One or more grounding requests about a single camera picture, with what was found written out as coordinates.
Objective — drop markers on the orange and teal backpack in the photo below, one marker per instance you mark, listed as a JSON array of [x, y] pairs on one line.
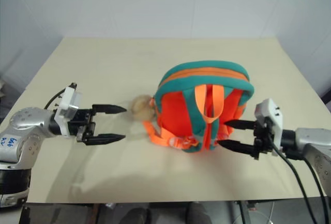
[[178, 110]]

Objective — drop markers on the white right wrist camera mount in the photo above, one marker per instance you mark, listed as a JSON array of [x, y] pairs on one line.
[[271, 111]]

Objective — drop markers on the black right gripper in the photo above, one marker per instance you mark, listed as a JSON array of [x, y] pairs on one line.
[[263, 136]]

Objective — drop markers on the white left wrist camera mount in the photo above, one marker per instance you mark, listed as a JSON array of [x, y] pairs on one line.
[[66, 105]]

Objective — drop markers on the beige fluffy pompom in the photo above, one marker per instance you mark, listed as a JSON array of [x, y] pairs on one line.
[[141, 107]]

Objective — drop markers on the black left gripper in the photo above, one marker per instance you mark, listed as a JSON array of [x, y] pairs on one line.
[[82, 125]]

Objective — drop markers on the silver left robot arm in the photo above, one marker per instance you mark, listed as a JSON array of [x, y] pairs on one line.
[[26, 123]]

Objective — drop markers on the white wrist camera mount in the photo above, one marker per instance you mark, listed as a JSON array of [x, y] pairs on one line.
[[66, 105], [271, 111]]

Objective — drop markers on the white label with blue writing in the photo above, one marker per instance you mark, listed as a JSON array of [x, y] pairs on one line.
[[9, 142]]

